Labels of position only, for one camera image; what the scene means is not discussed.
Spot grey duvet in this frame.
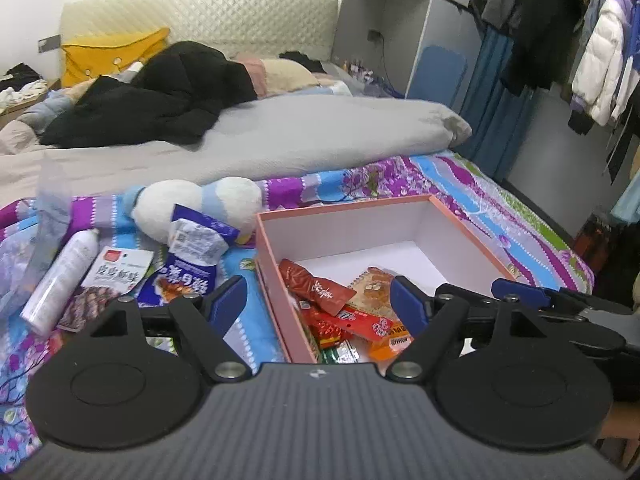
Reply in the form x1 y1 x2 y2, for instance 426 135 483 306
0 95 473 202

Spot green snack packet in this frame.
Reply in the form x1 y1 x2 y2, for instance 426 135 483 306
319 341 359 365

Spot orange snack packet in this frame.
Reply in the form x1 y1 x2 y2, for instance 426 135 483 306
369 332 417 362

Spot beige pillow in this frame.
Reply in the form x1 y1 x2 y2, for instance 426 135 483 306
235 52 322 99

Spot white spray bottle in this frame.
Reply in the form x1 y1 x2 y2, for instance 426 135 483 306
20 228 101 335

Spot white snack packet red label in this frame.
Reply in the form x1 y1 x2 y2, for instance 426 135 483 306
56 246 155 334

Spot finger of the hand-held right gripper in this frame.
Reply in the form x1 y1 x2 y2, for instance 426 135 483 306
491 278 603 320

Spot blue panel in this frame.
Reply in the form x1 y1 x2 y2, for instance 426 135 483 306
404 44 469 117

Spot blue and white snack bag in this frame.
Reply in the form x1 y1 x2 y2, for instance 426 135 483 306
137 203 242 308

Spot blue curtain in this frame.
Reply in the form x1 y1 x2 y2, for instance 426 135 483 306
459 26 542 187

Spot dark red snack packet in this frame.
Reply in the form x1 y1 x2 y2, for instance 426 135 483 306
278 258 357 317

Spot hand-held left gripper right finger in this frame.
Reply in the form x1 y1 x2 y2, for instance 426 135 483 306
389 275 546 382

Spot black hanging coat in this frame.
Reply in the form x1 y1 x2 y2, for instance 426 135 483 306
501 0 597 97

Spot dark bag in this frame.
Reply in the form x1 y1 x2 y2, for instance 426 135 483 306
575 212 617 272

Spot clear pastry packet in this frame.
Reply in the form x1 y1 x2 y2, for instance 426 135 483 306
346 266 404 323

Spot white puffer jacket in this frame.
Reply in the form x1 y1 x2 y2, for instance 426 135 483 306
569 0 640 127

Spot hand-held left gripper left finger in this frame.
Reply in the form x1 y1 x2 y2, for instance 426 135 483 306
75 276 249 382

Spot pink cardboard box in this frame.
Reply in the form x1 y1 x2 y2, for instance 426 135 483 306
255 194 517 365

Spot yellow pillow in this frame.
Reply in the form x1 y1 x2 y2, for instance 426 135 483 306
60 27 171 89

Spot wooden nightstand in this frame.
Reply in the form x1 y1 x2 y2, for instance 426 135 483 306
0 77 62 132

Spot clear plastic bag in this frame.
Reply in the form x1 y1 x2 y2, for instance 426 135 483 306
0 157 74 311

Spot white and blue plush toy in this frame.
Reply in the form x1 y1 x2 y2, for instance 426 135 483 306
122 176 264 247

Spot grey wardrobe cabinet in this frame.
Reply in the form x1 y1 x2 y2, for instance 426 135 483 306
331 0 484 112

